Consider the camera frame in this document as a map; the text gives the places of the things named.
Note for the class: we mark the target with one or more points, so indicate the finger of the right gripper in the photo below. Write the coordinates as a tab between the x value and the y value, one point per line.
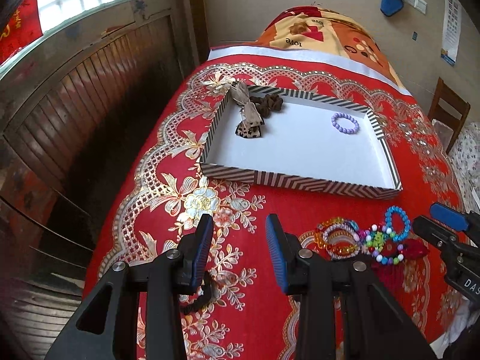
449	217
432	232

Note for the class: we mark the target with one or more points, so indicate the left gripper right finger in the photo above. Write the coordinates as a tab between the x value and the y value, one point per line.
290	262

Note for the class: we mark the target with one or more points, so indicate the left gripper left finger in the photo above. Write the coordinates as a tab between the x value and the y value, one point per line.
195	250

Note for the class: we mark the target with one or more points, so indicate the black scrunchie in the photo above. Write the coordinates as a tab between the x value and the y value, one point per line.
203	300

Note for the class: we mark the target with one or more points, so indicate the red fabric item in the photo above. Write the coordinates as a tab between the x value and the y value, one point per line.
414	249

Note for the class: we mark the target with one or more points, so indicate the red floral bedspread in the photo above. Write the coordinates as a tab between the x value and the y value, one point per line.
165	194

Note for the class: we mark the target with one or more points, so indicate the wooden chair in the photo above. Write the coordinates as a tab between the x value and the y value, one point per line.
448	113

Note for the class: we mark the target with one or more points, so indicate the striped white shallow tray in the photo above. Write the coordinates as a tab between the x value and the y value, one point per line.
316	143

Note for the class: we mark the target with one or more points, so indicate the brown velvet scrunchie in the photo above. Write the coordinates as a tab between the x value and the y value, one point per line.
268	104

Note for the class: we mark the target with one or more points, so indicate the orange love patterned blanket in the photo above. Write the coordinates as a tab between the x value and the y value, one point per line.
324	38

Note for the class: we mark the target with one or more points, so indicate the red paper window decoration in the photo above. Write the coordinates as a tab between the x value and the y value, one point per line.
22	29

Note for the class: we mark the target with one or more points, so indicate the wall calendar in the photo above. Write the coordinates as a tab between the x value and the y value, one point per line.
451	31

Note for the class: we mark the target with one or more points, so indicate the white wall switch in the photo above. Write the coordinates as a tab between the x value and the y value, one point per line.
420	5

